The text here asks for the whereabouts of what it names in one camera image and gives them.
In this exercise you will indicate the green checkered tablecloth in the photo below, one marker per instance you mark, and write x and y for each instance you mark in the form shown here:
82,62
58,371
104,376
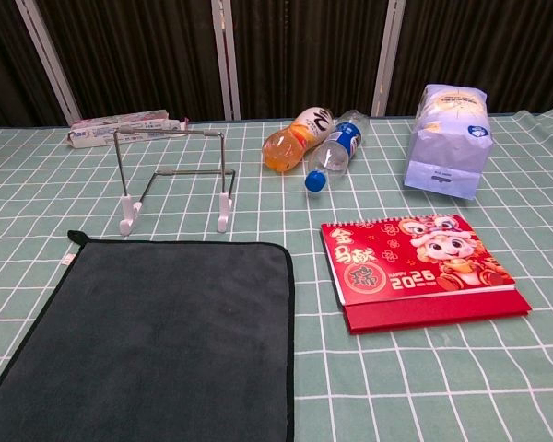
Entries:
276,377

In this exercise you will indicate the pale lavender paper bag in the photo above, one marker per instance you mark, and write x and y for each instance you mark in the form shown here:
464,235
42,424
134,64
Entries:
447,147

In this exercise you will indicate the dark folding screen partition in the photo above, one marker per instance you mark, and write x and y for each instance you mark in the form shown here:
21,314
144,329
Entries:
304,55

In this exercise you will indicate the black and blue towel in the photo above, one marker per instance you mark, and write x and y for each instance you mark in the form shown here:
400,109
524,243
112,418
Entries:
156,331

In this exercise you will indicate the toothpaste box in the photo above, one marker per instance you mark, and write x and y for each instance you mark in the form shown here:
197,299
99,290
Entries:
101,129

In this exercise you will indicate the clear bottle with blue cap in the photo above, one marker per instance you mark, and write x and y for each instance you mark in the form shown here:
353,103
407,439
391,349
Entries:
336,147

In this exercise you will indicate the orange drink bottle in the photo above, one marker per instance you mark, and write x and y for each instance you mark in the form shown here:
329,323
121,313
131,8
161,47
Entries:
285,147

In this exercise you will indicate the red 2026 desk calendar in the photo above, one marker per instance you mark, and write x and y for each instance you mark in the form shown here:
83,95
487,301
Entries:
419,262

